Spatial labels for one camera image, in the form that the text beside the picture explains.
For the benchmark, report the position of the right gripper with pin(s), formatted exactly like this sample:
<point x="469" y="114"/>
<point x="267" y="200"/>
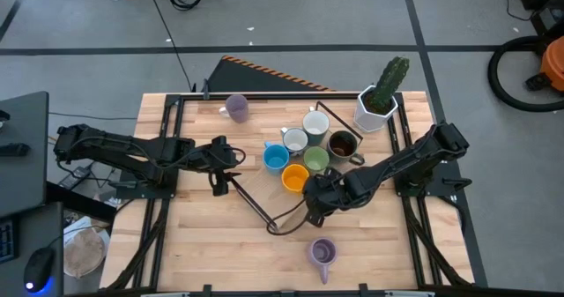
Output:
<point x="335" y="191"/>

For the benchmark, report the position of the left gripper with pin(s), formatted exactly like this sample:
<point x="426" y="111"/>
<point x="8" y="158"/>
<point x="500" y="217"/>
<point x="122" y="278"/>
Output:
<point x="220" y="153"/>

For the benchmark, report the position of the yellow mug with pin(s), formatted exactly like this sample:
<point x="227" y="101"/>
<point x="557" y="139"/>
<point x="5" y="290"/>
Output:
<point x="294" y="178"/>

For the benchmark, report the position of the dark green brown mug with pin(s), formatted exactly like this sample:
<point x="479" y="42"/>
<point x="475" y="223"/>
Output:
<point x="343" y="146"/>

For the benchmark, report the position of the white mug blue pattern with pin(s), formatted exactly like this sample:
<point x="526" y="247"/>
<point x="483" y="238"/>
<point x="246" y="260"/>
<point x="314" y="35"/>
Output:
<point x="294" y="140"/>

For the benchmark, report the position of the teal mug white interior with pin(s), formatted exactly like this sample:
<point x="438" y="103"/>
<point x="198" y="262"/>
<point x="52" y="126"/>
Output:
<point x="316" y="126"/>

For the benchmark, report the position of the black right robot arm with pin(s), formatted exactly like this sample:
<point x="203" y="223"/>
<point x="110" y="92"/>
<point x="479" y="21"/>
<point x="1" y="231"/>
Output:
<point x="410" y="158"/>

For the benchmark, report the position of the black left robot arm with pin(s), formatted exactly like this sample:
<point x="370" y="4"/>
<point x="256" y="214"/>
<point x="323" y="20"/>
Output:
<point x="132" y="149"/>

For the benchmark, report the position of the pink ribbed vase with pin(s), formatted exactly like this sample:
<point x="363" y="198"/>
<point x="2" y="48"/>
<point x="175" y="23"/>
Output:
<point x="323" y="253"/>

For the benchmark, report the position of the lilac smooth mug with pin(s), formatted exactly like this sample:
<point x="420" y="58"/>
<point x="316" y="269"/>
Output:
<point x="238" y="108"/>

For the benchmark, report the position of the white hexagonal planter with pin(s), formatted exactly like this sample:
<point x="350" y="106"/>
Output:
<point x="368" y="118"/>

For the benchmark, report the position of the black mat orange striped edge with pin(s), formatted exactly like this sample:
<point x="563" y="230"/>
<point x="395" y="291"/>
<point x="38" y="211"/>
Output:
<point x="247" y="79"/>

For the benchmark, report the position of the green cactus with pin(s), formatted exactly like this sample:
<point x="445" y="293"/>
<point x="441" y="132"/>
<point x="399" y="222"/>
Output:
<point x="390" y="81"/>

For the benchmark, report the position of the black power adapter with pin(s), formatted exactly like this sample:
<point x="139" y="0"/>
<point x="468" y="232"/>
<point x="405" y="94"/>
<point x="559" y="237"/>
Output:
<point x="75" y="178"/>

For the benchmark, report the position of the white paper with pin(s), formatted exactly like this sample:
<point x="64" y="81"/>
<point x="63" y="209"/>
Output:
<point x="77" y="224"/>

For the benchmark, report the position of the brown round plate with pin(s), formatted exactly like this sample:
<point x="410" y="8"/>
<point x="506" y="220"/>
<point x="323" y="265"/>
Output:
<point x="83" y="253"/>

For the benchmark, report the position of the black desk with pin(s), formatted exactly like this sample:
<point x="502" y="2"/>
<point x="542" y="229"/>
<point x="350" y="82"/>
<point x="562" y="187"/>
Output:
<point x="22" y="178"/>
<point x="39" y="231"/>

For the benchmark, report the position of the black computer mouse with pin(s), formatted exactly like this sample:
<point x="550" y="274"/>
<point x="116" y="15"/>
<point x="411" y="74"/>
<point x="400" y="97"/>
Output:
<point x="39" y="268"/>

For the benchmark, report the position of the black remote control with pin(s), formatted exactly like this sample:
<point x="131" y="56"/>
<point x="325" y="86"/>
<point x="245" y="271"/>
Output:
<point x="13" y="149"/>

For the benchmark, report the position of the black keyboard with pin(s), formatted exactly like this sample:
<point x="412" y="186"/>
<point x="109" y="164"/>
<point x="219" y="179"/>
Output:
<point x="6" y="239"/>

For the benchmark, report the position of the orange vacuum cleaner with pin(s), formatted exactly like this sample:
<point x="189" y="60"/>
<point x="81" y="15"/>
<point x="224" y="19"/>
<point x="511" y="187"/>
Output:
<point x="554" y="65"/>

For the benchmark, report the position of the black equipment box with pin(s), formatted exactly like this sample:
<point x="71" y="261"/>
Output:
<point x="546" y="2"/>

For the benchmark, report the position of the black frame wooden shelf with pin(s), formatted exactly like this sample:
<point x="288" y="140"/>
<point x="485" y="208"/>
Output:
<point x="260" y="191"/>

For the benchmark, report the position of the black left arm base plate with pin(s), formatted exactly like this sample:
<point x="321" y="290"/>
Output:
<point x="145" y="193"/>

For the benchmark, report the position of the black metal table frame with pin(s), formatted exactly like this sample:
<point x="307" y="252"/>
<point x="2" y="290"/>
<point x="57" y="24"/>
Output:
<point x="286" y="96"/>

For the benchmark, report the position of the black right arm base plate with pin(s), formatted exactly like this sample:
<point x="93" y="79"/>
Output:
<point x="440" y="187"/>

